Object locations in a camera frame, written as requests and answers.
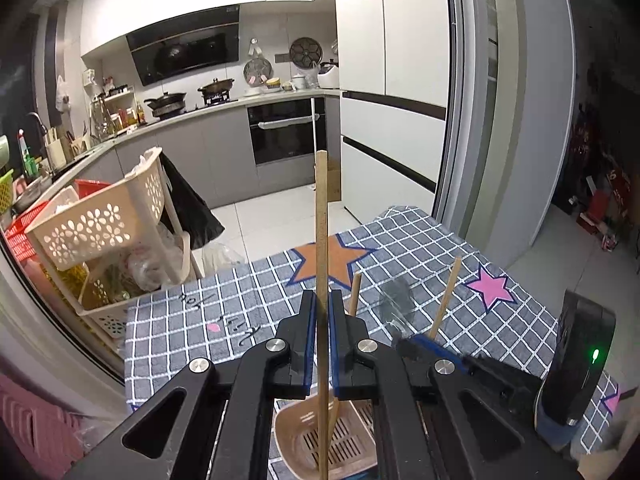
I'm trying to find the beige plastic utensil holder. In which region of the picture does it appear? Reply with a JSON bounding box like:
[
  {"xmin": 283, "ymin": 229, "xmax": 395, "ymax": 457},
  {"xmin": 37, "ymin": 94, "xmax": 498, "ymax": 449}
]
[{"xmin": 273, "ymin": 392, "xmax": 379, "ymax": 480}]

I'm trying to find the long wooden chopstick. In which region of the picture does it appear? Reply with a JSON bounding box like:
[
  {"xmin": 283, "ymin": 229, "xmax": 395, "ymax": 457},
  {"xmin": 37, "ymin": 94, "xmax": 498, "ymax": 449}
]
[{"xmin": 427, "ymin": 257, "xmax": 462, "ymax": 340}]

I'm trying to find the black spoon handle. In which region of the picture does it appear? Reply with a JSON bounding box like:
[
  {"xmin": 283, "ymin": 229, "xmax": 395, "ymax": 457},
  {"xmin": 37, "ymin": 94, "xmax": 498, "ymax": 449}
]
[{"xmin": 378, "ymin": 276, "xmax": 416, "ymax": 347}]

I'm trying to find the checkered star tablecloth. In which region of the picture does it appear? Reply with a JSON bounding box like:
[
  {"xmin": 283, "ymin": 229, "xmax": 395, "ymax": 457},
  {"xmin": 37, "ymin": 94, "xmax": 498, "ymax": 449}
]
[{"xmin": 122, "ymin": 204, "xmax": 626, "ymax": 480}]

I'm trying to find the pink plastic stool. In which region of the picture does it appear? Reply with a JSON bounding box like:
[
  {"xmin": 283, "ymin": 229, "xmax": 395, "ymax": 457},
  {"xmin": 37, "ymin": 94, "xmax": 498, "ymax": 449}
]
[{"xmin": 1, "ymin": 375, "xmax": 85, "ymax": 479}]

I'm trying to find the beige flower-hole storage cart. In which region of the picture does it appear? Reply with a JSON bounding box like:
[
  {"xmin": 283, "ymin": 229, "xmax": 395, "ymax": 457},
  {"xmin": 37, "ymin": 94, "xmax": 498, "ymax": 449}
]
[{"xmin": 26, "ymin": 146, "xmax": 203, "ymax": 348}]

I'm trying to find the black garment on cart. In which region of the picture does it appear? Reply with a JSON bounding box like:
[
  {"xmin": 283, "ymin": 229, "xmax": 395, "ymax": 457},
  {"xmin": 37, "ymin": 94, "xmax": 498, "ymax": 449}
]
[{"xmin": 160, "ymin": 153, "xmax": 224, "ymax": 250}]

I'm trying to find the small cardboard box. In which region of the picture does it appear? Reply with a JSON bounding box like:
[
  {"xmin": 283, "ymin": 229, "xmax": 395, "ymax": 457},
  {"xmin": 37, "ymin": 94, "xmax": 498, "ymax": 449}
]
[{"xmin": 326, "ymin": 158, "xmax": 342, "ymax": 203}]

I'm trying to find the black built-in oven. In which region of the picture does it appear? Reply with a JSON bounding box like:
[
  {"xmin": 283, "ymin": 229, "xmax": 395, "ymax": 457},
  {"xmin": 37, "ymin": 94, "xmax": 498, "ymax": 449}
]
[{"xmin": 247, "ymin": 98, "xmax": 326, "ymax": 165}]

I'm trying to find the black wok on stove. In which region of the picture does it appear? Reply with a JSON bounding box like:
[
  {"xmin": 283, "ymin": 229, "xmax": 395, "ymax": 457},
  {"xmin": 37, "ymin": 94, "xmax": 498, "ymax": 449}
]
[{"xmin": 144, "ymin": 92, "xmax": 186, "ymax": 119}]

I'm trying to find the black pot on stove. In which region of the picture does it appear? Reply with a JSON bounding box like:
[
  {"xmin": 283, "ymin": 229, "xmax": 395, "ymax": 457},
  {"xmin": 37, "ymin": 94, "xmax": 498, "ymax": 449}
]
[{"xmin": 198, "ymin": 78, "xmax": 234, "ymax": 106}]

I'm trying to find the white refrigerator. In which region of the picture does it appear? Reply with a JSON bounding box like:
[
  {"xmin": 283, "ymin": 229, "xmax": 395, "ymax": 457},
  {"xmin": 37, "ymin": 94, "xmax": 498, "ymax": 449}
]
[{"xmin": 335, "ymin": 0, "xmax": 451, "ymax": 223}]

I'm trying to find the black range hood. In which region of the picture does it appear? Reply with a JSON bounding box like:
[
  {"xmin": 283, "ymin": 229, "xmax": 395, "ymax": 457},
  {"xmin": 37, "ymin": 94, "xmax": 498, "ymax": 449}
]
[{"xmin": 126, "ymin": 6, "xmax": 240, "ymax": 86}]

